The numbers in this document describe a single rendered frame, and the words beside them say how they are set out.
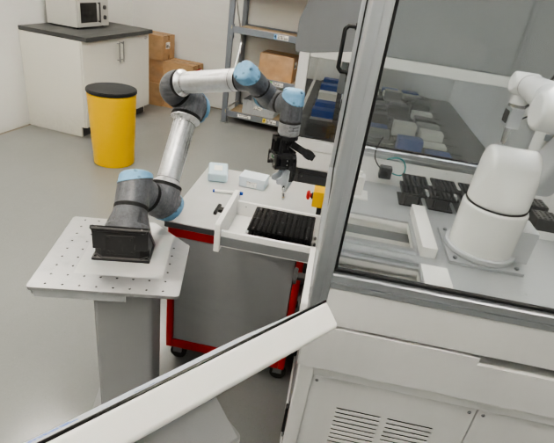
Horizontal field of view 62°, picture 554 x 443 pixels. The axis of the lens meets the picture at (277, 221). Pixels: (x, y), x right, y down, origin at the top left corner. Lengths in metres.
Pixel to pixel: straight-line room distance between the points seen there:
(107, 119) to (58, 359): 2.25
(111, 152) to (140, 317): 2.66
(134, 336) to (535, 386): 1.25
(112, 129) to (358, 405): 3.28
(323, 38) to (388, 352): 1.49
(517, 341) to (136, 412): 0.87
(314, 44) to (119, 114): 2.23
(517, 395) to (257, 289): 1.05
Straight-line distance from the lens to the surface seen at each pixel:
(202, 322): 2.12
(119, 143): 4.18
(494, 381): 1.29
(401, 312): 1.12
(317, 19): 2.24
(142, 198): 1.62
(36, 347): 2.49
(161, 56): 6.04
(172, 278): 1.54
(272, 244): 1.53
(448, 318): 1.14
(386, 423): 1.40
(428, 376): 1.25
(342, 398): 1.33
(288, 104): 1.55
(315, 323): 0.76
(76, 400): 2.23
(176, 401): 0.64
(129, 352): 1.82
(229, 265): 1.91
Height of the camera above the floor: 1.67
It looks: 28 degrees down
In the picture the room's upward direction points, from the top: 8 degrees clockwise
